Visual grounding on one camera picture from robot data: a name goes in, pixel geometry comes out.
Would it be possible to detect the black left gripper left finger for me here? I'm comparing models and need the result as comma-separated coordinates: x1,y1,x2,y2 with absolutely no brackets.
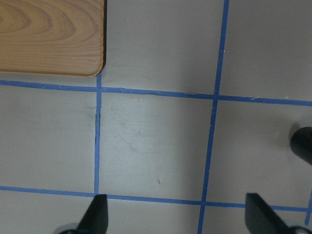
77,194,108,234

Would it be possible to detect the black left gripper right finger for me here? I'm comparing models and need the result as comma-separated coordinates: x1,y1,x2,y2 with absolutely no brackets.
245,193,289,234

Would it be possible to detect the dark wine bottle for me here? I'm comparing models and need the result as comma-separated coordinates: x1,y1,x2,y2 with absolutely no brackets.
290,127,312,165

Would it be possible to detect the wooden tray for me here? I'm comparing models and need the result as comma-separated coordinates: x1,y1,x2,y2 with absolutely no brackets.
0,0,107,77

